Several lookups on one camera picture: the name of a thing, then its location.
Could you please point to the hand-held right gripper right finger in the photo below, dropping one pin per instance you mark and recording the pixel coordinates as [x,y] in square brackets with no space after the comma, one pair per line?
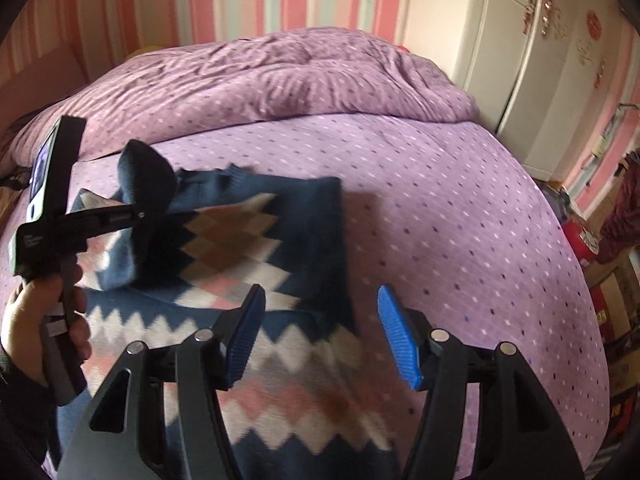
[400,335]

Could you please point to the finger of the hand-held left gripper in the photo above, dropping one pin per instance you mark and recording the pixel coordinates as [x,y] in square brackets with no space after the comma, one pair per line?
[110,219]

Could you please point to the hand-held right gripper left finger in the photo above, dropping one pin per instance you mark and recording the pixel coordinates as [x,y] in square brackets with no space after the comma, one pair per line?
[245,332]

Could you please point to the navy argyle knit sweater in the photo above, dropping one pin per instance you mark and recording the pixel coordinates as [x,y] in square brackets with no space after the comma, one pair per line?
[280,230]

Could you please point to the person's left forearm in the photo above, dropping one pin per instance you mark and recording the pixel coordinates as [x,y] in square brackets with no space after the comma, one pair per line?
[20,410]

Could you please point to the person's left hand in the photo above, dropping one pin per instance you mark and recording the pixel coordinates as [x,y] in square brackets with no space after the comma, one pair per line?
[22,330]

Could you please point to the purple dotted bed sheet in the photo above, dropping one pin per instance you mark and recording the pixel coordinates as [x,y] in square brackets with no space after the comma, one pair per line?
[465,220]

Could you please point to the red container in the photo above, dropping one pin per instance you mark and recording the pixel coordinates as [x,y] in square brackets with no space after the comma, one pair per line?
[580,240]

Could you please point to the cardboard box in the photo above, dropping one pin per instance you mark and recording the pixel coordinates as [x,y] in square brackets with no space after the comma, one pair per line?
[617,305]

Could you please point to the purple dotted quilt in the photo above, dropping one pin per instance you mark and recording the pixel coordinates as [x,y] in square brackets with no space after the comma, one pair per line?
[280,80]

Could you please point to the maroon hanging garment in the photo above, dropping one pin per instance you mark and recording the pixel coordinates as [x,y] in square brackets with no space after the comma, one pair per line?
[625,210]

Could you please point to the white ornate wardrobe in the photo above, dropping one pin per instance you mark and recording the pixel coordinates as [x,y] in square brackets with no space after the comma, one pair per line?
[545,60]

